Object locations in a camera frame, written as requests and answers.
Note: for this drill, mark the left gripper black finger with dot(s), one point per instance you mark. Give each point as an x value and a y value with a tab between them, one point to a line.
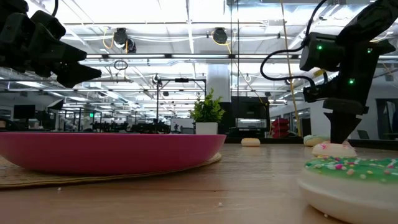
77	74
65	51

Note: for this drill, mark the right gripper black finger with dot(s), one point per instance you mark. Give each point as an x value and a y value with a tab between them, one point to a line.
340	124

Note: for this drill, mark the white frosted sprinkle donut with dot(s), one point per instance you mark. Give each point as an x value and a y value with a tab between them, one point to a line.
334	151

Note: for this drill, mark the white donut teal drizzle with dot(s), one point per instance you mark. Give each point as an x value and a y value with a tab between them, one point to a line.
312	140

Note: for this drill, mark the green frosted sprinkle donut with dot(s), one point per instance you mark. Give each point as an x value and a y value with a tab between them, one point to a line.
348	199

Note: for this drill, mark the yellow frosted sprinkle donut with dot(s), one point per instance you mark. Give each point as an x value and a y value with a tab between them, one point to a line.
250	142

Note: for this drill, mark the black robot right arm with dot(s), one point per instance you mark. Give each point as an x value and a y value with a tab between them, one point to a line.
373	18

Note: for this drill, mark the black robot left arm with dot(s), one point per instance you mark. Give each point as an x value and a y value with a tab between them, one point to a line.
9	6

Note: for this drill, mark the dark office chair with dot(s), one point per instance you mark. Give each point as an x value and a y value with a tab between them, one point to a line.
363	134

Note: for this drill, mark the dark glass door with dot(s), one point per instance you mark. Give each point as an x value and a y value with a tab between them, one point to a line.
381	118

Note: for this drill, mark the red stacked crates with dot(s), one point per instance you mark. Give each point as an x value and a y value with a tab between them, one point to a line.
280	127

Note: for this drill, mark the black computer monitor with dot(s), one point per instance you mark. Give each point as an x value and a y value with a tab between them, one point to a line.
24	111

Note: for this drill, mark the pink plate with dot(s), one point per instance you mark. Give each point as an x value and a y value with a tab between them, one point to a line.
109	152

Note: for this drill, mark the black display cabinet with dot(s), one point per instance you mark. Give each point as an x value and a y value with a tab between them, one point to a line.
248	107

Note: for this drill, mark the round woven straw placemat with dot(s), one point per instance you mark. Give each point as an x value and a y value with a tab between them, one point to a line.
62	180

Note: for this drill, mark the white sign board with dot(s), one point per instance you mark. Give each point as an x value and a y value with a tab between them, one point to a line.
186	124

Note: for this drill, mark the white building column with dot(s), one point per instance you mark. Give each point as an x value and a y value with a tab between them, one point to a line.
219	81

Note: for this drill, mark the white square plant pot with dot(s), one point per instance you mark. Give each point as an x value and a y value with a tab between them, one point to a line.
206	128

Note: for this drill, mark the green artificial plant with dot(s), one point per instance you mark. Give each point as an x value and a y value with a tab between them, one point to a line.
206	110

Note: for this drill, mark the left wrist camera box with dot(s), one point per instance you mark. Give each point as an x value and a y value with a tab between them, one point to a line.
48	25

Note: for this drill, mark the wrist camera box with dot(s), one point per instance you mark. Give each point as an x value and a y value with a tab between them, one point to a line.
48	25
314	93

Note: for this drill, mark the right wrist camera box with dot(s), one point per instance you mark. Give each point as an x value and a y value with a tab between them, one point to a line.
314	93

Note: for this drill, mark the black metal frame stand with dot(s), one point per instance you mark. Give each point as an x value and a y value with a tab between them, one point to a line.
182	80

